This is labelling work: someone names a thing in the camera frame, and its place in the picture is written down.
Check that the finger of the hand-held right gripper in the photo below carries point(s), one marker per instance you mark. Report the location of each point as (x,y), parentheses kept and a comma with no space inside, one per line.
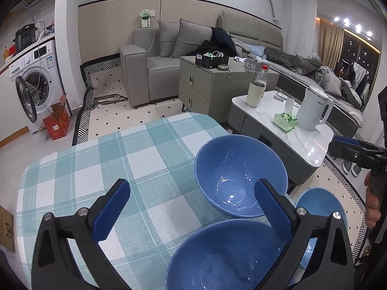
(350,155)
(347,140)

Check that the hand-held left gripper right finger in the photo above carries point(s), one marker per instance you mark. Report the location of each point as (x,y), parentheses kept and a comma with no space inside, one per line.
(272,208)

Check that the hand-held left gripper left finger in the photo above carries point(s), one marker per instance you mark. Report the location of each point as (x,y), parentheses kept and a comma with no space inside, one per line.
(112,208)

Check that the small blue bowl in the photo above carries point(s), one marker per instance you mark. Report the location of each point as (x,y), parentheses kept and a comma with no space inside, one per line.
(320,199)

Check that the person's right forearm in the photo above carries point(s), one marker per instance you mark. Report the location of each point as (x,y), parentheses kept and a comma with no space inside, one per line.
(373,259)

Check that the person's right hand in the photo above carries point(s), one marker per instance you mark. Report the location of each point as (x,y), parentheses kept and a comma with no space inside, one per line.
(373,205)

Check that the grey slipper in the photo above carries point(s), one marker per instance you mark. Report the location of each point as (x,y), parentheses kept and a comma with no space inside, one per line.
(356,169)
(347,166)

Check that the white marble coffee table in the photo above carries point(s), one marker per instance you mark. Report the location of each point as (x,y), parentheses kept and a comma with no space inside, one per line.
(302,145)

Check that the white electric kettle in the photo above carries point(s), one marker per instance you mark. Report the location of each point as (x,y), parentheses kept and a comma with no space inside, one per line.
(313,108)

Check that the teal checked tablecloth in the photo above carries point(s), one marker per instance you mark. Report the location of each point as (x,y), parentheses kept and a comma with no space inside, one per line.
(90,163)

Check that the pile of grey clothes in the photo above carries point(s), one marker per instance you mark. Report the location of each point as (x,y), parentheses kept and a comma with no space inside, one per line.
(338,84)

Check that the green tissue pack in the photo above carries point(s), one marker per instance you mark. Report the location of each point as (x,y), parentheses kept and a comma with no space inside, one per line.
(285,122)

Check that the grey bed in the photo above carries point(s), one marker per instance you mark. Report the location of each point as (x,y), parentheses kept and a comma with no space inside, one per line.
(302,78)

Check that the dark window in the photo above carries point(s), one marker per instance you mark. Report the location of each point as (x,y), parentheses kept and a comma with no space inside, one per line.
(359,54)

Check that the grey green coat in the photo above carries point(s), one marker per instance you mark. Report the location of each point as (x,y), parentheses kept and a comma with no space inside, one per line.
(290,60)

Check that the beige curtain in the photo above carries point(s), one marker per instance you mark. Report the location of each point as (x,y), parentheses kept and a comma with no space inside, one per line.
(328,42)

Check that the red cardboard box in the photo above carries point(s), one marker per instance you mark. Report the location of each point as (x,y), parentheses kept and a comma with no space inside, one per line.
(57,123)

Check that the beige tumbler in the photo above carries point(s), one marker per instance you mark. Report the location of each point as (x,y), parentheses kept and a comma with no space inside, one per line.
(254,95)

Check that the brown cardboard box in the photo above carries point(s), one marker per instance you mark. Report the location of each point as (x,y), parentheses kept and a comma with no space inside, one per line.
(6,229)

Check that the red cap plastic bottle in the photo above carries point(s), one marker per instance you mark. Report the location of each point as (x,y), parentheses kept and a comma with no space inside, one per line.
(262,74)

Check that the white kitchen cabinets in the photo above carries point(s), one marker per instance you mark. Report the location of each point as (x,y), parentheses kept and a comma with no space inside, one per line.
(13,108)

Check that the grey sofa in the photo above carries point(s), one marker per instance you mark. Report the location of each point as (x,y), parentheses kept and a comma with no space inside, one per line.
(157,69)

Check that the grey drawer cabinet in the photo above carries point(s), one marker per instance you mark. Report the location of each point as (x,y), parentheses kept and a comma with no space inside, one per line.
(196,78)

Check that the white washing machine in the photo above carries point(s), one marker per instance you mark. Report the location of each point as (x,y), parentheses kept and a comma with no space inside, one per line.
(45,66)

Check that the black box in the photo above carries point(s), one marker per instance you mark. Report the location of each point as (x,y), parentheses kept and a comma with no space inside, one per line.
(208,62)

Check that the dark jacket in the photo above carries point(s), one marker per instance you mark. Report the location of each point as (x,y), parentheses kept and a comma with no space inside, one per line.
(222,40)

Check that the grey sofa cushion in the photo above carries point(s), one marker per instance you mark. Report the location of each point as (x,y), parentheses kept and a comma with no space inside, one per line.
(190,39)
(167,39)

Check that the red packet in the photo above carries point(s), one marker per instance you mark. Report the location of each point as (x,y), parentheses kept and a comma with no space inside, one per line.
(9,53)

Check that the black pressure cooker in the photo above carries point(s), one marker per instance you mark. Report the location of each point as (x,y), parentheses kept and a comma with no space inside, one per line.
(27,37)

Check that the dark flat frame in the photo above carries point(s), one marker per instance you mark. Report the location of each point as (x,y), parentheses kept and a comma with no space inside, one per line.
(104,99)

